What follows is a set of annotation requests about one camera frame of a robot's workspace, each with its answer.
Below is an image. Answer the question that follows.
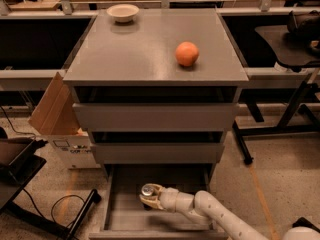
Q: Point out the black caster base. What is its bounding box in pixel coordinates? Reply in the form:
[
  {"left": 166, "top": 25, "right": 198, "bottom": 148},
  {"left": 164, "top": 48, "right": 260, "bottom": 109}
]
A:
[{"left": 292, "top": 217, "right": 320, "bottom": 233}]

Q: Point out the grey open bottom drawer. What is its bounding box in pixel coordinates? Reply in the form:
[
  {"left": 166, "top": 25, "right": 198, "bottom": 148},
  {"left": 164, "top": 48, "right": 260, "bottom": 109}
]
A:
[{"left": 89, "top": 164, "right": 227, "bottom": 240}]

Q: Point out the orange fruit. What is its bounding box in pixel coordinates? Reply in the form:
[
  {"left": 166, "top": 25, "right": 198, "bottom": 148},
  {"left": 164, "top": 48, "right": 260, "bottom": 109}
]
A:
[{"left": 175, "top": 42, "right": 199, "bottom": 67}]

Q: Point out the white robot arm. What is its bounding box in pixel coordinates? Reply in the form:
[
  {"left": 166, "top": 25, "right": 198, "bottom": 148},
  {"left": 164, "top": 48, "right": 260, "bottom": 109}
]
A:
[{"left": 140, "top": 183, "right": 268, "bottom": 240}]

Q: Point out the black floor cable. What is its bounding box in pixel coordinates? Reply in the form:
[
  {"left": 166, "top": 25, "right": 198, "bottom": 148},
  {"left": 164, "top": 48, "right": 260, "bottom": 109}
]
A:
[{"left": 19, "top": 187, "right": 86, "bottom": 228}]

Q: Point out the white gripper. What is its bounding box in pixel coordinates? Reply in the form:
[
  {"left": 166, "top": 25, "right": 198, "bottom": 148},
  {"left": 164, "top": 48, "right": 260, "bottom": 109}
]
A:
[{"left": 140, "top": 183, "right": 180, "bottom": 212}]

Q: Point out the grey top drawer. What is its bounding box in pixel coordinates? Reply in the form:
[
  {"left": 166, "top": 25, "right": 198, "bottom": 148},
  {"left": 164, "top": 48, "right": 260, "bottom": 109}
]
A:
[{"left": 73, "top": 103, "right": 238, "bottom": 132}]

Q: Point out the brown white cardboard box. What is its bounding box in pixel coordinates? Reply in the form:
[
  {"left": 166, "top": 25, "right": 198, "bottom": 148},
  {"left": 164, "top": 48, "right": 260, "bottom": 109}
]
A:
[{"left": 28, "top": 73, "right": 99, "bottom": 169}]

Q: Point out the grey drawer cabinet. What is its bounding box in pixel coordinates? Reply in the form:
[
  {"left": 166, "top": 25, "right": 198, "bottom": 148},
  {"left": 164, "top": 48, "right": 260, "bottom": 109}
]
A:
[{"left": 62, "top": 7, "right": 250, "bottom": 182}]

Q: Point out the white ceramic bowl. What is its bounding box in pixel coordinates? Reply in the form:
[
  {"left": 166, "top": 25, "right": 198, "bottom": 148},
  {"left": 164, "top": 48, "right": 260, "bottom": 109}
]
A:
[{"left": 107, "top": 4, "right": 139, "bottom": 23}]

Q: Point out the black table leg frame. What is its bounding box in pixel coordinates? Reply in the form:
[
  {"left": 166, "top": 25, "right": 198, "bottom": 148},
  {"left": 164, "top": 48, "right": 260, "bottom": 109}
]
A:
[{"left": 232, "top": 81, "right": 320, "bottom": 165}]

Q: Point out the grey middle drawer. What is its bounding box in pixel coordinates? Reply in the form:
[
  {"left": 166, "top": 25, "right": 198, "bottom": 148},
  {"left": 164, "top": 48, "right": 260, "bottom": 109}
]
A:
[{"left": 91, "top": 143, "right": 224, "bottom": 164}]

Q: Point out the black stand with tray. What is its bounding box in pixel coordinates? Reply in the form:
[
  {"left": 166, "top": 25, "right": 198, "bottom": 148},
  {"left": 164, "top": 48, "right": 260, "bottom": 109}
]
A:
[{"left": 0, "top": 128, "right": 101, "bottom": 240}]

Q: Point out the silver blue redbull can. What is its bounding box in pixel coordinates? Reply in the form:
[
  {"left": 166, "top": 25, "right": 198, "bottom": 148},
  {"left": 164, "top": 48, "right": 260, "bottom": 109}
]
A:
[{"left": 140, "top": 184, "right": 157, "bottom": 209}]

